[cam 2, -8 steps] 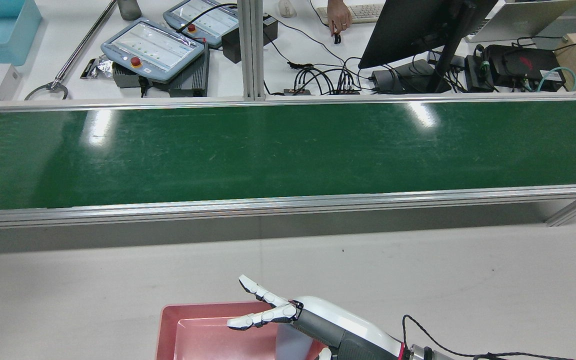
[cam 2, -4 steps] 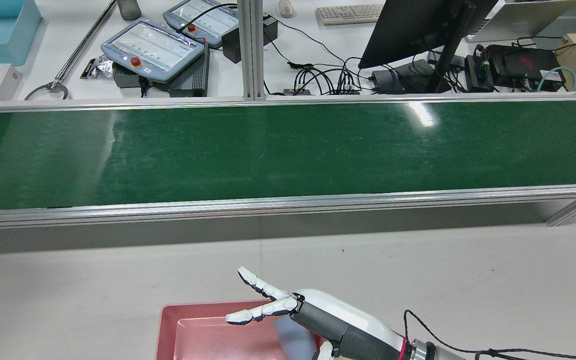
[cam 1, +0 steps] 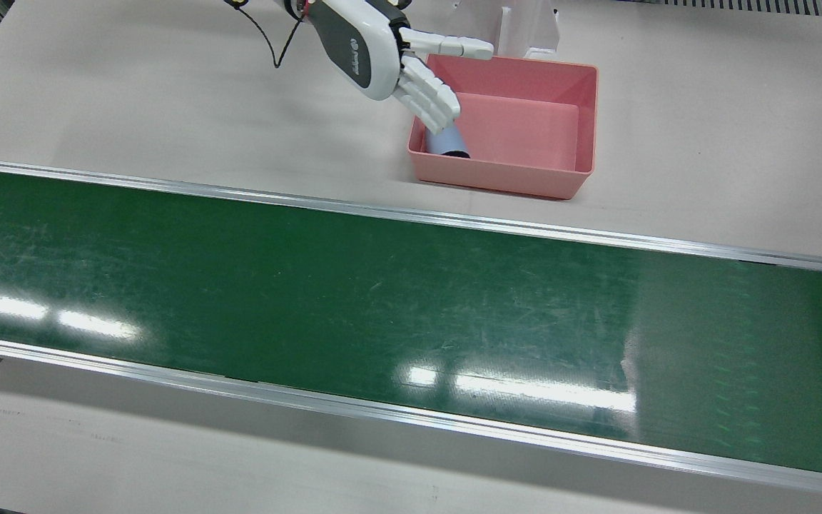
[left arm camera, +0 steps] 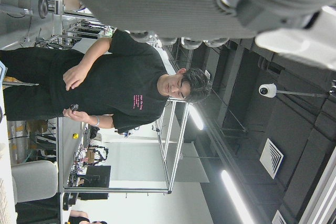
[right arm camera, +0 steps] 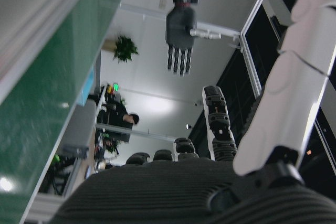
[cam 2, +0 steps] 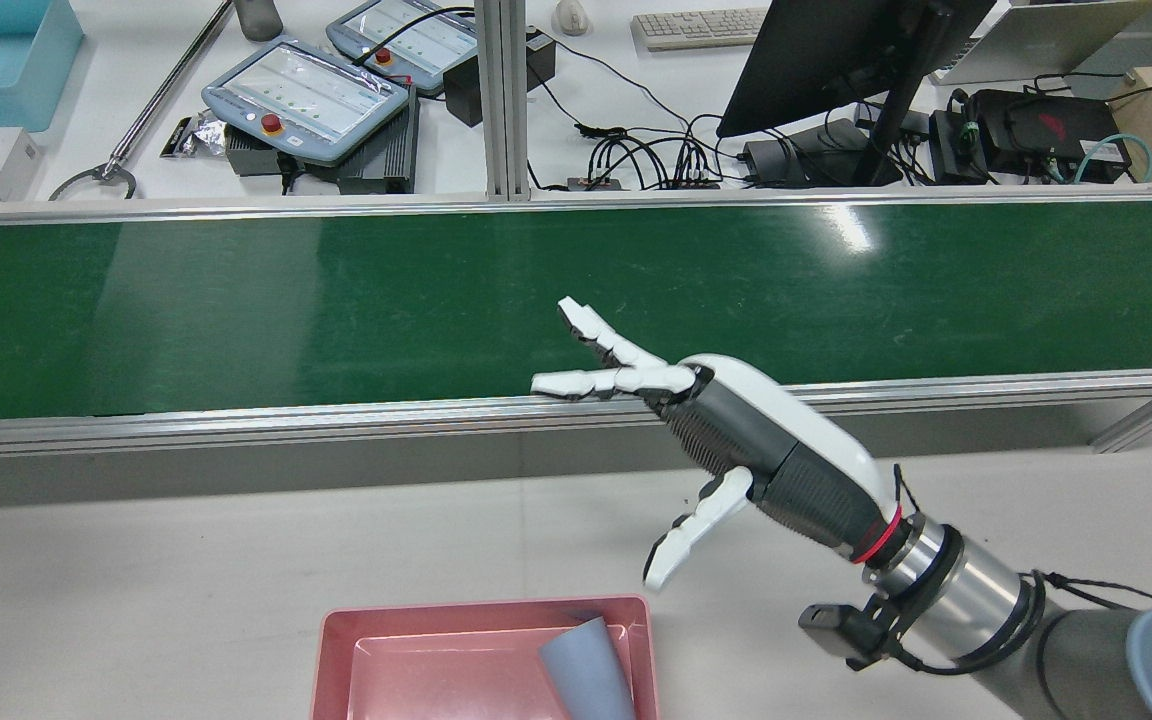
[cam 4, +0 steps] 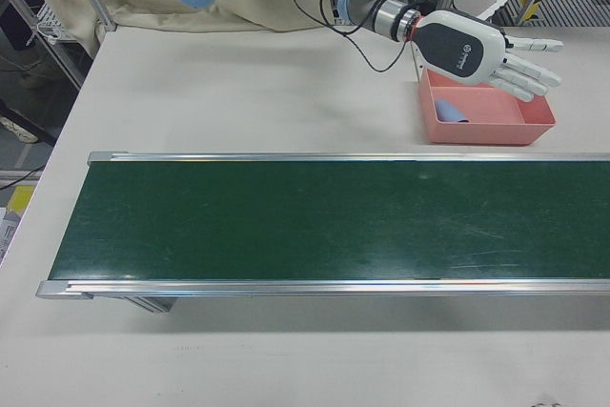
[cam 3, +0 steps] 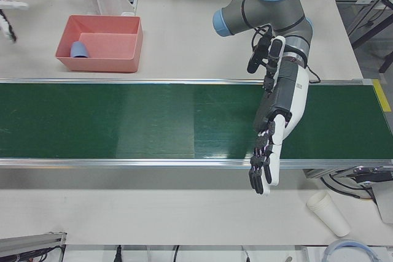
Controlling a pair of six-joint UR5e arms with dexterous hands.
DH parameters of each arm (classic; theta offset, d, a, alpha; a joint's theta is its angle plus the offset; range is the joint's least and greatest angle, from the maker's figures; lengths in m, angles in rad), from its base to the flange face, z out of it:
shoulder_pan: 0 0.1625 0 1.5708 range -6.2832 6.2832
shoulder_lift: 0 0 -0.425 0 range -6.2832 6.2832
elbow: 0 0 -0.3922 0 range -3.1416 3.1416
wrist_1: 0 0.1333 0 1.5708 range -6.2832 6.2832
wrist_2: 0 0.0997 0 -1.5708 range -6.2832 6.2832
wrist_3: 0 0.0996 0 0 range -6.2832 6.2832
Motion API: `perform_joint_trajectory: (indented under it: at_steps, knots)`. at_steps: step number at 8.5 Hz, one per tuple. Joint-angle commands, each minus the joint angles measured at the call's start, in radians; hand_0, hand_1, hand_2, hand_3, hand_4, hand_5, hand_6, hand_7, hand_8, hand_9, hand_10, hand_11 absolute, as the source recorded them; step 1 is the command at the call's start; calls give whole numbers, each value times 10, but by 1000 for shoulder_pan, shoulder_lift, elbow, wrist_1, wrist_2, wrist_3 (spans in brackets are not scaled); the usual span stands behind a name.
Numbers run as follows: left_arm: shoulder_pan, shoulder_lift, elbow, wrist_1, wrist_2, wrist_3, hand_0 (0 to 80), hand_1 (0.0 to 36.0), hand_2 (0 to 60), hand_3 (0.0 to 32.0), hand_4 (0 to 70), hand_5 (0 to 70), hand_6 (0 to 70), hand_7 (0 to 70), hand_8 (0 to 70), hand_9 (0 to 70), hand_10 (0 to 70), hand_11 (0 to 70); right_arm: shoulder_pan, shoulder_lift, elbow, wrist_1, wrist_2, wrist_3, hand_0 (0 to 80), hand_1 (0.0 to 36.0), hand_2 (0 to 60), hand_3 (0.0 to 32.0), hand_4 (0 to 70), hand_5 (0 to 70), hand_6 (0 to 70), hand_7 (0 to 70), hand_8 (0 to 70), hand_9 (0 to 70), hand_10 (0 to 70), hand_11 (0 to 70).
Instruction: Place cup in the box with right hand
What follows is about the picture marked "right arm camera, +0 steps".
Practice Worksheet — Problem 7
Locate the left dark robot hand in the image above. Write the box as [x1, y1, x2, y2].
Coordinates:
[165, 0, 223, 78]

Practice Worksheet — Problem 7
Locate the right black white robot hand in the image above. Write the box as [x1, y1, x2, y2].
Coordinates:
[49, 0, 336, 224]

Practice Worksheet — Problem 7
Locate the green potted plant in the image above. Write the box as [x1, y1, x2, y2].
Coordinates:
[112, 34, 139, 64]

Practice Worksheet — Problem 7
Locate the seated person in dark clothes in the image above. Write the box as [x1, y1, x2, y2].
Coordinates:
[96, 100, 140, 131]

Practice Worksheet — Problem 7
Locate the red yellow signal tower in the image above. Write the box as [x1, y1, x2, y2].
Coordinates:
[100, 81, 122, 103]

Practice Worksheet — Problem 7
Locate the grey partition panel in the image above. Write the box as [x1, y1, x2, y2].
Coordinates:
[62, 100, 97, 149]

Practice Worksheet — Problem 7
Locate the light blue partition panel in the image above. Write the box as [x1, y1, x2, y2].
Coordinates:
[78, 66, 96, 107]

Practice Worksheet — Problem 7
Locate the aluminium frame post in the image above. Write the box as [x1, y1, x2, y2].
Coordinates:
[239, 0, 279, 97]

